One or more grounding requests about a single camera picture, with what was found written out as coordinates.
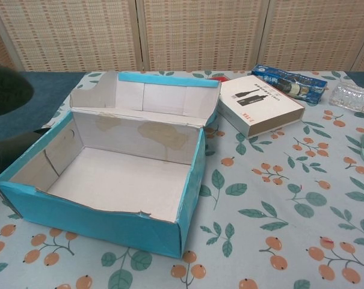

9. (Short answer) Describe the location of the blue cardboard shoe box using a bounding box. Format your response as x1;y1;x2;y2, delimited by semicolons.
0;70;221;259

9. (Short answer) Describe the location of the woven bamboo folding screen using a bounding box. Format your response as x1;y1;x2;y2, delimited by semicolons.
0;0;364;73

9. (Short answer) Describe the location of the clear plastic water bottle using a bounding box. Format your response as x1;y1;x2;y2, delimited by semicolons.
329;83;364;119

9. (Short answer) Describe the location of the black shoe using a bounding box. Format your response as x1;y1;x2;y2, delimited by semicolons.
0;129;48;197

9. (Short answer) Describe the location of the floral leaf print tablecloth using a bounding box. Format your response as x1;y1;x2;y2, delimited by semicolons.
0;70;364;289

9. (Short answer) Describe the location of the blue snack package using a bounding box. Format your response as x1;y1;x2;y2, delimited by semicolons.
251;64;329;105

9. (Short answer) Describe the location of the white cable product box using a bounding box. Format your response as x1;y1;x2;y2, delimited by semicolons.
217;74;306;139

